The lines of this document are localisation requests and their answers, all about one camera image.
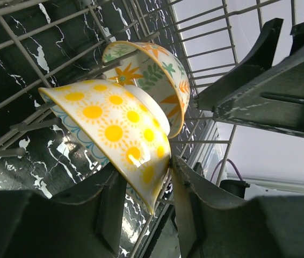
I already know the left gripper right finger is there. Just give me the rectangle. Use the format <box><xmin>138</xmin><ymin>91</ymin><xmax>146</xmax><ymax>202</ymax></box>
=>
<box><xmin>171</xmin><ymin>155</ymin><xmax>304</xmax><ymax>257</ymax></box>

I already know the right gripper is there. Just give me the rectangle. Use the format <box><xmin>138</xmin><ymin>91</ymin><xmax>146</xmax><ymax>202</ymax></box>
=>
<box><xmin>194</xmin><ymin>18</ymin><xmax>304</xmax><ymax>110</ymax></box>

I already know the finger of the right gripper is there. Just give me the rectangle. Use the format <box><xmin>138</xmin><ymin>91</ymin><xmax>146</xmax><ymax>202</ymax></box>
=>
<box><xmin>214</xmin><ymin>45</ymin><xmax>304</xmax><ymax>138</ymax></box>

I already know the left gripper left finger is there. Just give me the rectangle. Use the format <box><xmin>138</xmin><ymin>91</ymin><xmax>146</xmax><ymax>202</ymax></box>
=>
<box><xmin>0</xmin><ymin>164</ymin><xmax>127</xmax><ymax>257</ymax></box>

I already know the green floral bowl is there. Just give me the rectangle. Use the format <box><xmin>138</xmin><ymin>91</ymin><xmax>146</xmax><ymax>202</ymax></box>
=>
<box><xmin>102</xmin><ymin>41</ymin><xmax>190</xmax><ymax>138</ymax></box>

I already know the yellow checked bowl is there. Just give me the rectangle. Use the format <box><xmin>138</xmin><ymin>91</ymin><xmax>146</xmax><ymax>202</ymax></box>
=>
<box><xmin>38</xmin><ymin>80</ymin><xmax>171</xmax><ymax>214</ymax></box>

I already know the grey wire dish rack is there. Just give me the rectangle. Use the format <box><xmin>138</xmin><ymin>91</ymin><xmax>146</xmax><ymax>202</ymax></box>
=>
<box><xmin>0</xmin><ymin>0</ymin><xmax>298</xmax><ymax>258</ymax></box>

